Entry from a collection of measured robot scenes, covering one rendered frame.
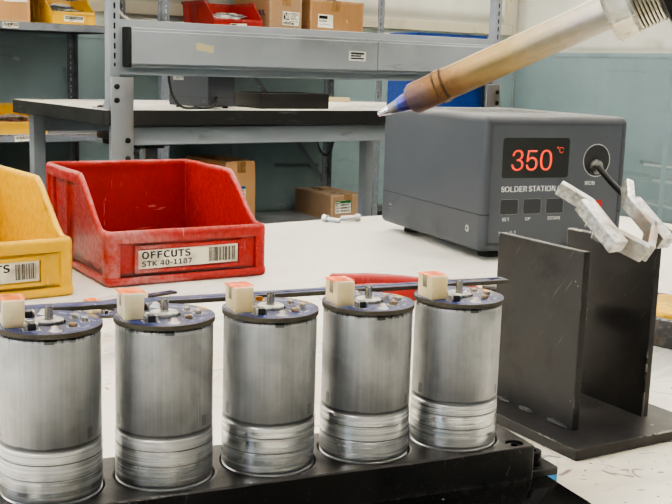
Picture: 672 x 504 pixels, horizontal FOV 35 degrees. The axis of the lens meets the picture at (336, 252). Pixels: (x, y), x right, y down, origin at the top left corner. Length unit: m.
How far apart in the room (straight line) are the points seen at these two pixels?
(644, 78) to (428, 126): 5.19
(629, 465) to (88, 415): 0.18
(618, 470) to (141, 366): 0.17
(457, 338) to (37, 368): 0.11
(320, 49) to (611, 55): 3.21
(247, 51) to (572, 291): 2.61
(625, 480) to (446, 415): 0.08
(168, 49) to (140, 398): 2.59
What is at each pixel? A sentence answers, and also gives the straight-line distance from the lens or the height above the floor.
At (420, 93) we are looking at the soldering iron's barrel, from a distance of 0.27.
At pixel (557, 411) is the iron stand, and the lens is 0.38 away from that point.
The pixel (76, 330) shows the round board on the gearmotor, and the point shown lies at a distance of 0.25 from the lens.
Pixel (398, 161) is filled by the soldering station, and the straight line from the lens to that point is 0.81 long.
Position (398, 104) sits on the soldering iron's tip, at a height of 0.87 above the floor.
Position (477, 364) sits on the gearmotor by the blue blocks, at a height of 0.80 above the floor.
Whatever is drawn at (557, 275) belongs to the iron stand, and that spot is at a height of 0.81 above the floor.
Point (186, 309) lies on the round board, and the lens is 0.27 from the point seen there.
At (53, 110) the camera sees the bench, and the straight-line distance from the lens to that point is 3.12.
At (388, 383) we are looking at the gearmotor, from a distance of 0.28.
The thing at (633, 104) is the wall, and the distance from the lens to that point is 5.97.
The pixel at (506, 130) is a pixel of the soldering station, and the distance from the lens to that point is 0.71.
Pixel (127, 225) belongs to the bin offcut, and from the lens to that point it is 0.72.
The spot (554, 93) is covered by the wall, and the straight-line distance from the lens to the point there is 6.35.
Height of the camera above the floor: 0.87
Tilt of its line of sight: 10 degrees down
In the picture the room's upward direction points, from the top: 2 degrees clockwise
